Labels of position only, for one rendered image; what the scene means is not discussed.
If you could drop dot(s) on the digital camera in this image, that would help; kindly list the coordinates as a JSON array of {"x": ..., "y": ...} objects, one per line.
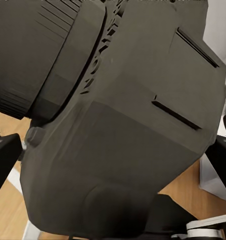
[{"x": 123, "y": 96}]

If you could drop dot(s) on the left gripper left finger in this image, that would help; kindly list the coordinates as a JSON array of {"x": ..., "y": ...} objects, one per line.
[{"x": 10, "y": 150}]

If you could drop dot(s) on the bookcase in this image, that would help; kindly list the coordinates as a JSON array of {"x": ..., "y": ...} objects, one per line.
[{"x": 209, "y": 179}]

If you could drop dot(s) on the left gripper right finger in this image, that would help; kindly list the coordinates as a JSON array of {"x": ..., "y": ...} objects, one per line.
[{"x": 217, "y": 156}]

